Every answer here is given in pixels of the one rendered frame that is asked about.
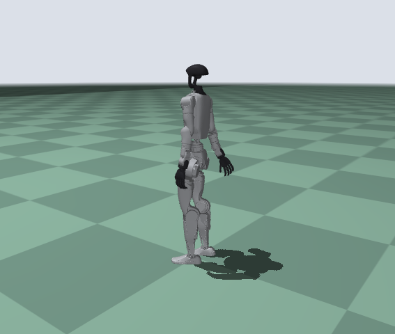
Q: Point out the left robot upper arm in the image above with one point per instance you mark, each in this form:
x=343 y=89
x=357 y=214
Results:
x=188 y=104

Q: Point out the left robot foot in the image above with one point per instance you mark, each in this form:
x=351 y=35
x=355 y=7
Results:
x=186 y=260

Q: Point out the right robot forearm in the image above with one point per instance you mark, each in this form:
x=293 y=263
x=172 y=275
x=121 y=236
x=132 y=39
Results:
x=215 y=143

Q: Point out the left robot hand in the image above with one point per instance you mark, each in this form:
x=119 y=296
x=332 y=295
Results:
x=180 y=175

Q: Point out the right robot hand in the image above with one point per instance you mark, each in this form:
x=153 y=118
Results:
x=224 y=162

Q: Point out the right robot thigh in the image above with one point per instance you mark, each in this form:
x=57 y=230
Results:
x=202 y=204

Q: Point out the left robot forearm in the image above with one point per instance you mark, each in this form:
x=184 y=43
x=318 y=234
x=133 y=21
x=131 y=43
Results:
x=186 y=146

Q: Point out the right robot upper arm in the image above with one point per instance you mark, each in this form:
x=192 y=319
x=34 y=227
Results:
x=212 y=124

